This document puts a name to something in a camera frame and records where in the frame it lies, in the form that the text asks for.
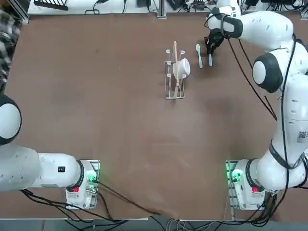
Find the aluminium post with white bracket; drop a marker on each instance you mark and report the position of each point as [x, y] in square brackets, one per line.
[161, 9]

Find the person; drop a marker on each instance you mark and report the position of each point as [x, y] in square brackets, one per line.
[7, 43]

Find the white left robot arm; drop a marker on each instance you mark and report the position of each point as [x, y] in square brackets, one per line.
[48, 173]

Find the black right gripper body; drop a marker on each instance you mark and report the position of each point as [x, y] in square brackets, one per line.
[213, 36]

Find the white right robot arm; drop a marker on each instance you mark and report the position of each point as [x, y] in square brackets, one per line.
[264, 26]

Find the aluminium frame rail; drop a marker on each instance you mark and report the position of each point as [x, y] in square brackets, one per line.
[22, 14]

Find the white cup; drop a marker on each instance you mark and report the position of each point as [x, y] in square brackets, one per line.
[184, 67]

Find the green plastic spoon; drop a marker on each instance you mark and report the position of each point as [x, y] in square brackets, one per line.
[198, 48]

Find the blue plastic spoon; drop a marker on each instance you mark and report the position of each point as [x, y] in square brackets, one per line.
[210, 61]

